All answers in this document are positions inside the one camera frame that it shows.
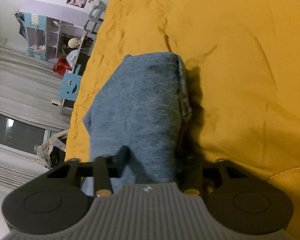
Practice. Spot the blue white desk shelf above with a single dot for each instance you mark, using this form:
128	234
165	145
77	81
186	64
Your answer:
53	30

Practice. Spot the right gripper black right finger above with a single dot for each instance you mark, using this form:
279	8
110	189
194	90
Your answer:
195	175

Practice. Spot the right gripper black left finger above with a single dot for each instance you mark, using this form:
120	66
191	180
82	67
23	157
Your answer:
97	174

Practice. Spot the beige cloth pile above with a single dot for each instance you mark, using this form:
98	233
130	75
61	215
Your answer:
52	151

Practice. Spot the blue smiley chair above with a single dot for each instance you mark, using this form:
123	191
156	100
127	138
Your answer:
70	84

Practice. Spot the grey curtain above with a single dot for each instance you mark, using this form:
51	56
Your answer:
29	93

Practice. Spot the red bag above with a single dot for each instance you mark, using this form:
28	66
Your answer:
62	66

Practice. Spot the blue denim jeans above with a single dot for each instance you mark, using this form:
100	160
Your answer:
144	105

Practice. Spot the dark window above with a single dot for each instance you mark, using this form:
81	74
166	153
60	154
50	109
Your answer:
21	137

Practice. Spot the yellow quilted bedspread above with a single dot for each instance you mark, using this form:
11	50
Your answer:
243	64

